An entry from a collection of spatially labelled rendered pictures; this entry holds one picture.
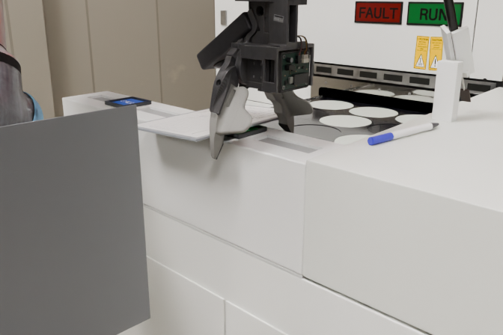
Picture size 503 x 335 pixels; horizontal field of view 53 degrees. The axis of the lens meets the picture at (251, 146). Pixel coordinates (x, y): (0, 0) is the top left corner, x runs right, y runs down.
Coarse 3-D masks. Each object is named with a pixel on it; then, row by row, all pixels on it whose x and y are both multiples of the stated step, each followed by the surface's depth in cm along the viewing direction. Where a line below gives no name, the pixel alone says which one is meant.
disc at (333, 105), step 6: (312, 102) 117; (318, 102) 117; (324, 102) 117; (330, 102) 117; (336, 102) 117; (342, 102) 117; (348, 102) 117; (324, 108) 111; (330, 108) 111; (336, 108) 111; (342, 108) 111
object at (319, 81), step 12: (324, 84) 126; (336, 84) 124; (348, 84) 121; (360, 84) 119; (372, 84) 117; (384, 84) 115; (312, 96) 129; (396, 96) 114; (408, 96) 112; (420, 96) 110; (432, 96) 108
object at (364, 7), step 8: (360, 8) 116; (368, 8) 115; (376, 8) 113; (384, 8) 112; (392, 8) 111; (360, 16) 116; (368, 16) 115; (376, 16) 114; (384, 16) 112; (392, 16) 111
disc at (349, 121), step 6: (324, 120) 100; (330, 120) 100; (336, 120) 100; (342, 120) 100; (348, 120) 100; (354, 120) 100; (360, 120) 100; (366, 120) 100; (342, 126) 96; (348, 126) 96; (354, 126) 96
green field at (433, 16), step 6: (414, 6) 107; (420, 6) 106; (426, 6) 106; (432, 6) 105; (438, 6) 104; (444, 6) 103; (456, 6) 102; (414, 12) 108; (420, 12) 107; (426, 12) 106; (432, 12) 105; (438, 12) 104; (444, 12) 103; (456, 12) 102; (414, 18) 108; (420, 18) 107; (426, 18) 106; (432, 18) 105; (438, 18) 104; (444, 18) 104; (444, 24) 104
